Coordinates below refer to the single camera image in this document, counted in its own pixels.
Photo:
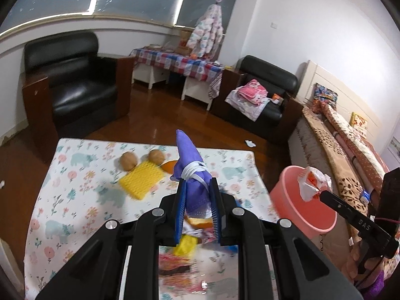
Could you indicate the yellow foam fruit net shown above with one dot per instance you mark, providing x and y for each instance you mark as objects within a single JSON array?
[{"x": 142, "y": 178}]

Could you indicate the colourful patterned pillow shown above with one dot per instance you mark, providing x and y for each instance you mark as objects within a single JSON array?
[{"x": 325, "y": 97}]

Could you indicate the checkered tablecloth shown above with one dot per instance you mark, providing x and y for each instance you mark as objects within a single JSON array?
[{"x": 175, "y": 61}]

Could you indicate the black leather armchair with clothes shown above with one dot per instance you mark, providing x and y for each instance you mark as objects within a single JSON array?
[{"x": 275, "y": 75}]

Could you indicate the large walnut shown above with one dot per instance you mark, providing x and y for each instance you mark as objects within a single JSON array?
[{"x": 128, "y": 161}]

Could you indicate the tan bread piece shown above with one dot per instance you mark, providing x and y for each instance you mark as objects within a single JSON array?
[{"x": 198, "y": 222}]

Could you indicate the small yellow foam piece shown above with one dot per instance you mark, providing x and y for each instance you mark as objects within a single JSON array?
[{"x": 186, "y": 246}]

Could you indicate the small orange box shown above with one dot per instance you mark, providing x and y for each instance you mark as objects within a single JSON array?
[{"x": 277, "y": 99}]

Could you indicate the yellow patterned pillow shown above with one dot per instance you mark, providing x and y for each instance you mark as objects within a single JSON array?
[{"x": 358, "y": 120}]

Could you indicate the pink plastic bucket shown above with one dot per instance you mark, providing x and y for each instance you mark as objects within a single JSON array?
[{"x": 290, "y": 206}]

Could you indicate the orange kumquat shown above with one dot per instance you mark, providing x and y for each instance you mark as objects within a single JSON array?
[{"x": 170, "y": 167}]

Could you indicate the white and red plastic wrapper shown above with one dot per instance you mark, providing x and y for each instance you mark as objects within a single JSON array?
[{"x": 311, "y": 182}]

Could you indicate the hanging printed quilted jacket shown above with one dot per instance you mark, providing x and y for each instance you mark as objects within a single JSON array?
[{"x": 206, "y": 31}]

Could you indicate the white paper bag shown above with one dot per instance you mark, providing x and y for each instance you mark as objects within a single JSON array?
[{"x": 9, "y": 265}]

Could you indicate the white cabinet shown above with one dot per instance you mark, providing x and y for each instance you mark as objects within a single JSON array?
[
  {"x": 197, "y": 90},
  {"x": 153, "y": 75}
]

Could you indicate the large black leather armchair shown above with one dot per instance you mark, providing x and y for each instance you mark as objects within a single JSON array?
[{"x": 75, "y": 93}]

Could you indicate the purple face mask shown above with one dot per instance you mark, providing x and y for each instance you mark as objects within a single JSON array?
[{"x": 187, "y": 159}]

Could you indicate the floral bear print tablecloth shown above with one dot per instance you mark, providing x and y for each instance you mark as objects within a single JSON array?
[{"x": 81, "y": 193}]

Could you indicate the white folded cloth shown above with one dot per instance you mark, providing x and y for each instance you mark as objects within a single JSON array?
[{"x": 247, "y": 109}]

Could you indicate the pink folded blanket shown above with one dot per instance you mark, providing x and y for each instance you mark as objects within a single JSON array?
[{"x": 251, "y": 92}]

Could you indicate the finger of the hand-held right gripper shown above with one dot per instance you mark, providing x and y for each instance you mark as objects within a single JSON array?
[{"x": 332, "y": 201}]

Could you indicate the cream bed headboard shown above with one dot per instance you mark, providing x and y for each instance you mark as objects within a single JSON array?
[{"x": 340, "y": 90}]

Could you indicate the person's right hand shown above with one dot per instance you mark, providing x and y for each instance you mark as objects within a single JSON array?
[{"x": 350, "y": 262}]

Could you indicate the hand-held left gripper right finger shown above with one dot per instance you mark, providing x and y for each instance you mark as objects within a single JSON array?
[{"x": 215, "y": 214}]

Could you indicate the small walnut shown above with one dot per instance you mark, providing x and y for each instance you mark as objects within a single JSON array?
[{"x": 156, "y": 156}]

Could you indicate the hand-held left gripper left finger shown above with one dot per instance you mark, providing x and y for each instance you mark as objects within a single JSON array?
[{"x": 179, "y": 214}]

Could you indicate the bed with brown floral blanket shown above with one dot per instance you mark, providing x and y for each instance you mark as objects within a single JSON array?
[{"x": 328, "y": 150}]

